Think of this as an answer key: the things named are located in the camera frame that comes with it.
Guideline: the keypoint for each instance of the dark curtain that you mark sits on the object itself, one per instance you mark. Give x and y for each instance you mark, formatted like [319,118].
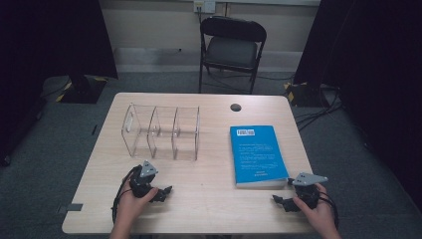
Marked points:
[49,40]
[375,66]

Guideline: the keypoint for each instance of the clear acrylic book rack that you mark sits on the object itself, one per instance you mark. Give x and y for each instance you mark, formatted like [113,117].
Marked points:
[159,132]

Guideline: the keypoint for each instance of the person's right hand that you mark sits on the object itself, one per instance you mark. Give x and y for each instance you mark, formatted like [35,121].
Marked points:
[320,215]

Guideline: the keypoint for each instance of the white wall outlet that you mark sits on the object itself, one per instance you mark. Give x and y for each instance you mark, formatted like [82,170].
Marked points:
[204,6]

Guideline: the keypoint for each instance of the blue book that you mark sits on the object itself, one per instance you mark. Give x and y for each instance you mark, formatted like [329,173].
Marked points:
[257,156]

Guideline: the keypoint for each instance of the person's left hand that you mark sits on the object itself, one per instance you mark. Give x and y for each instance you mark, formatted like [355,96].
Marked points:
[127,209]

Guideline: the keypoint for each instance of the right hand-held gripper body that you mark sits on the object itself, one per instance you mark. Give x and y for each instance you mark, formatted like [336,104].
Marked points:
[307,194]

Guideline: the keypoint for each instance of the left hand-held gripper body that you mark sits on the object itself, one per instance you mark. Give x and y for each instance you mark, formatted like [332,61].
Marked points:
[141,186]

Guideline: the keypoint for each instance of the black folding chair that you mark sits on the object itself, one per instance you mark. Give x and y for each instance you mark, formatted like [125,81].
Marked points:
[230,51]

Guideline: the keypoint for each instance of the grey tape strip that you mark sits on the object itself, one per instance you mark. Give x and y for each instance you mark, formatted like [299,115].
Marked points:
[73,207]

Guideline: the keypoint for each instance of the black stand base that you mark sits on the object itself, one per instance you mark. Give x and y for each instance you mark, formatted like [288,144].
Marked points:
[303,94]
[83,91]

